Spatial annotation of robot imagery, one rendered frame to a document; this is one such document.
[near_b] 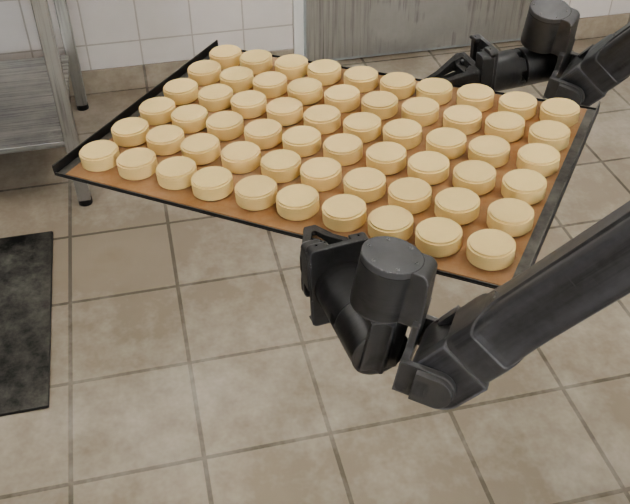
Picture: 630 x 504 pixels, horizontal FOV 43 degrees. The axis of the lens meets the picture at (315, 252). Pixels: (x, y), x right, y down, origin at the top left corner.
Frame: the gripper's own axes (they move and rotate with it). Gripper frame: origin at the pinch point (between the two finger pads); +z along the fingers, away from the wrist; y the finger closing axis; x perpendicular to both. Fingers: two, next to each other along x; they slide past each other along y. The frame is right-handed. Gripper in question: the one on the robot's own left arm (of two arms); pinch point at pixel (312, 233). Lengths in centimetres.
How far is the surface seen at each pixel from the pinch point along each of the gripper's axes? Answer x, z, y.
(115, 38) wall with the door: -2, 228, 71
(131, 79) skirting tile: 1, 227, 88
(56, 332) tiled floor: -41, 102, 96
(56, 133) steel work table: -30, 164, 71
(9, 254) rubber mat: -51, 138, 93
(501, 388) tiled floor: 62, 45, 99
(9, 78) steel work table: -41, 206, 70
